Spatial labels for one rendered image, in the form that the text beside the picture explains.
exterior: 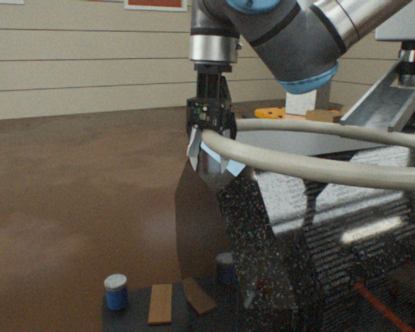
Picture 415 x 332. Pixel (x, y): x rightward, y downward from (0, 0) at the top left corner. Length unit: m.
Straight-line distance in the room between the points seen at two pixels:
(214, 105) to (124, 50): 6.42
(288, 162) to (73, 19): 6.56
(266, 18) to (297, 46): 0.06
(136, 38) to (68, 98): 1.74
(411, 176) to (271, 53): 0.25
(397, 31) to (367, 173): 0.80
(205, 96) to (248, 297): 0.47
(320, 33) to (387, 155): 0.66
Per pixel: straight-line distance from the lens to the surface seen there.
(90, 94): 6.93
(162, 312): 1.64
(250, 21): 0.51
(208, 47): 0.60
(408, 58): 1.26
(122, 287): 1.64
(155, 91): 7.17
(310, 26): 0.54
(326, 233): 0.88
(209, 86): 0.62
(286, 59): 0.53
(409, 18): 1.20
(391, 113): 1.03
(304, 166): 0.44
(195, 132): 0.65
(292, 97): 2.06
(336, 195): 0.94
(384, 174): 0.45
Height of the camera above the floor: 1.14
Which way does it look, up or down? 20 degrees down
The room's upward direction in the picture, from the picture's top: straight up
